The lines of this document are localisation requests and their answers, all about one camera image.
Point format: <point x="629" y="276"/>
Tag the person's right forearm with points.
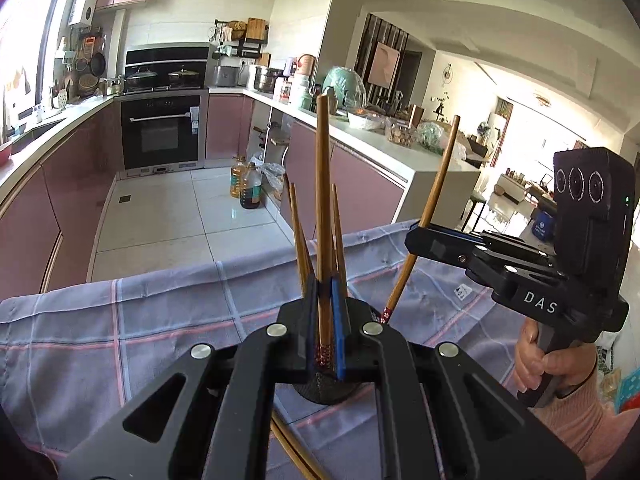
<point x="585" y="430"/>

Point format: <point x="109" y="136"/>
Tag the blue plaid cloth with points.
<point x="150" y="320"/>

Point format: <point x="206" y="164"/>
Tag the person's right hand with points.
<point x="527" y="360"/>

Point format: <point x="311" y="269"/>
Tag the kitchen window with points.
<point x="25" y="25"/>

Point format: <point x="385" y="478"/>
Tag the blue bag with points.
<point x="542" y="225"/>

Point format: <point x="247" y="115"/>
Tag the yellow oil bottle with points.
<point x="237" y="180"/>

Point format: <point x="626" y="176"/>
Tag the steel stock pot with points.
<point x="265" y="78"/>

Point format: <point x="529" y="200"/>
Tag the pile of bamboo chopsticks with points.
<point x="295" y="455"/>

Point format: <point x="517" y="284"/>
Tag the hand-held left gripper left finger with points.
<point x="311" y="320"/>

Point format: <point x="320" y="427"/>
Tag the black range hood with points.
<point x="167" y="60"/>

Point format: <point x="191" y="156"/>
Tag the framed wall picture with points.
<point x="384" y="64"/>

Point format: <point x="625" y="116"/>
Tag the green round appliance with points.
<point x="344" y="87"/>

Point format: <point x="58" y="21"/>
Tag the pink base cabinets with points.
<point x="360" y="180"/>
<point x="50" y="200"/>

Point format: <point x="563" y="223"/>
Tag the plastic bag of greens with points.
<point x="436" y="136"/>

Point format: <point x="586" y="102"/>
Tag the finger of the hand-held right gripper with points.
<point x="435" y="247"/>
<point x="450" y="230"/>

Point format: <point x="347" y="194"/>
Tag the black built-in oven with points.
<point x="160" y="135"/>

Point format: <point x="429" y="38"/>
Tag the white bowl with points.
<point x="366" y="120"/>

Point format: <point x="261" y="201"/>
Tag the wall rack with cutting boards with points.
<point x="242" y="37"/>

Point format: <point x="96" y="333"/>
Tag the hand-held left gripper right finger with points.
<point x="340" y="330"/>

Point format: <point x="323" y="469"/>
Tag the wall clock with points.
<point x="448" y="74"/>

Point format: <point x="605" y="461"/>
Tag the dark stool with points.
<point x="475" y="210"/>

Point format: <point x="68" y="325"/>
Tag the red-ended bamboo chopstick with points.
<point x="442" y="170"/>
<point x="299" y="240"/>
<point x="324" y="185"/>

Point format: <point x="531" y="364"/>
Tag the pink kettle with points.
<point x="306" y="66"/>

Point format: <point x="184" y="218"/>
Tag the dark oil bottle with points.
<point x="251" y="190"/>

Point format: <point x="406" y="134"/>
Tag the black mesh cup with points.
<point x="325" y="391"/>

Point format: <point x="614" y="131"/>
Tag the black lidded pot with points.
<point x="140" y="78"/>
<point x="183" y="78"/>

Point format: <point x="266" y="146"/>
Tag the clear egg container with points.
<point x="401" y="135"/>

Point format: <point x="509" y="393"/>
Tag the hanging frying pan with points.
<point x="98" y="63"/>

